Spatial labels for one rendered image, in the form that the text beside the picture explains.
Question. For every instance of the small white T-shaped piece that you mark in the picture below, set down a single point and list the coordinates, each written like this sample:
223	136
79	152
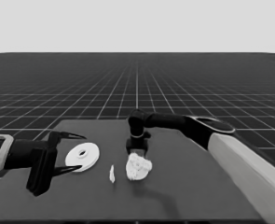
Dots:
112	174

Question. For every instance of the large thick white disc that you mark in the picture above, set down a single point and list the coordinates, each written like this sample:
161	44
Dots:
81	163

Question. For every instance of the white round carrier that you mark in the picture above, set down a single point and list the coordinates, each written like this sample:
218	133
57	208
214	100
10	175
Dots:
144	174

